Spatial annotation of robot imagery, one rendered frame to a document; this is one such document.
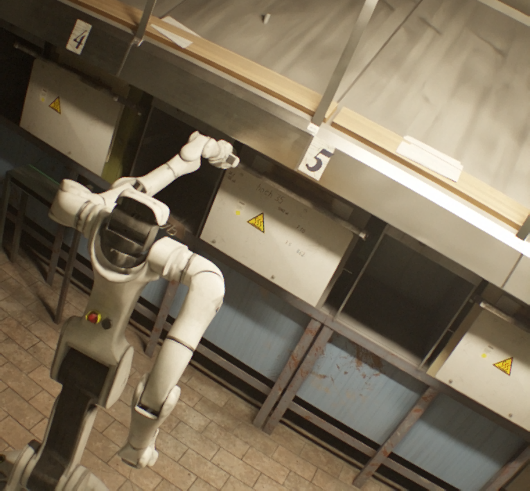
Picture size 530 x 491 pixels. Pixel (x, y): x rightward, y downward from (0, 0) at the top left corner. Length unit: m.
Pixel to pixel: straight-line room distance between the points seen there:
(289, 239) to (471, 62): 1.16
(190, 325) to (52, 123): 1.81
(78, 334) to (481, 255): 1.36
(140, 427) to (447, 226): 1.23
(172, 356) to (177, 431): 1.58
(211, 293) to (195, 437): 1.64
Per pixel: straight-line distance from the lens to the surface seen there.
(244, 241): 2.42
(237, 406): 3.13
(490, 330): 2.32
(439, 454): 2.94
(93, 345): 1.54
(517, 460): 2.87
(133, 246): 1.33
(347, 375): 2.76
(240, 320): 2.82
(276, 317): 2.72
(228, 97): 2.13
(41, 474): 1.84
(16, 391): 2.84
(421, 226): 1.98
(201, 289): 1.34
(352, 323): 2.60
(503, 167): 2.20
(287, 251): 2.35
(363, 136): 2.00
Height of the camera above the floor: 2.16
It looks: 26 degrees down
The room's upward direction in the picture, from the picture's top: 25 degrees clockwise
